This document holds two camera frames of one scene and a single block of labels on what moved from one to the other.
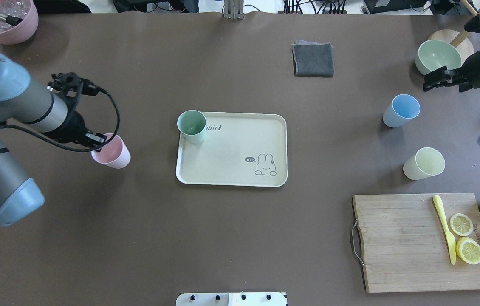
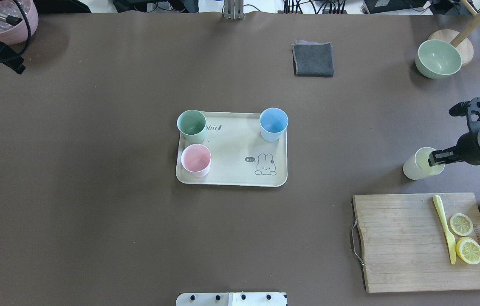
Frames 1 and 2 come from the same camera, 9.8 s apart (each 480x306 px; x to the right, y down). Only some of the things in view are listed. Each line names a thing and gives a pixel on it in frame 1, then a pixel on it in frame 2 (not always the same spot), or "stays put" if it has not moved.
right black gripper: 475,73 to 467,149
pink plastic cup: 116,154 to 196,160
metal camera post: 233,9 stays put
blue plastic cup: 402,109 to 273,123
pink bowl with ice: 0,30 stays put
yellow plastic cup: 428,162 stays put
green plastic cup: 191,124 stays put
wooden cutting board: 406,248 stays put
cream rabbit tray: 240,149 stays put
